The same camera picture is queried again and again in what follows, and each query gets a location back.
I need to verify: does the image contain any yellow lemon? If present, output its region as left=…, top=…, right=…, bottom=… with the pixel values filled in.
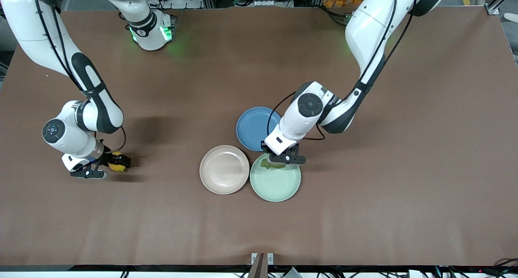
left=108, top=151, right=127, bottom=173

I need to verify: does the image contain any green lettuce leaf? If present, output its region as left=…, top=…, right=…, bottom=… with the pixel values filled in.
left=260, top=158, right=287, bottom=170

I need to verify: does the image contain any blue plate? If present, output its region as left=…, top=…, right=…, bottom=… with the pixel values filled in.
left=236, top=106, right=282, bottom=152

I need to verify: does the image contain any mint green plate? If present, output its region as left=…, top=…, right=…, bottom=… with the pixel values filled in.
left=250, top=152, right=301, bottom=202

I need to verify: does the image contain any beige plate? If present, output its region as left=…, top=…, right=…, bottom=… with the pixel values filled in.
left=199, top=145, right=250, bottom=195

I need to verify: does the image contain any brown table cover sheet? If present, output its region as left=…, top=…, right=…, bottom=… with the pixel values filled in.
left=0, top=7, right=518, bottom=267

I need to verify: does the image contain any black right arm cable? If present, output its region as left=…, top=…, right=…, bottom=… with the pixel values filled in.
left=34, top=0, right=127, bottom=154

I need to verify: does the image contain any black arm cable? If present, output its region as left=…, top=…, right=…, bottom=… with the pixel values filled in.
left=34, top=0, right=127, bottom=154
left=266, top=0, right=415, bottom=142

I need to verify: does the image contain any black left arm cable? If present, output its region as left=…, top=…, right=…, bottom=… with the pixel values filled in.
left=266, top=0, right=415, bottom=142

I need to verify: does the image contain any camera pole bracket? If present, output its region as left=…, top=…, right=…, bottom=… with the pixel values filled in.
left=248, top=252, right=274, bottom=278

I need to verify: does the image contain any black base cable bundle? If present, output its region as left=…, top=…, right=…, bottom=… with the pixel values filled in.
left=320, top=5, right=352, bottom=28

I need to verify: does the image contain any aluminium frame rail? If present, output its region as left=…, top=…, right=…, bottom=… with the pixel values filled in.
left=486, top=0, right=518, bottom=15

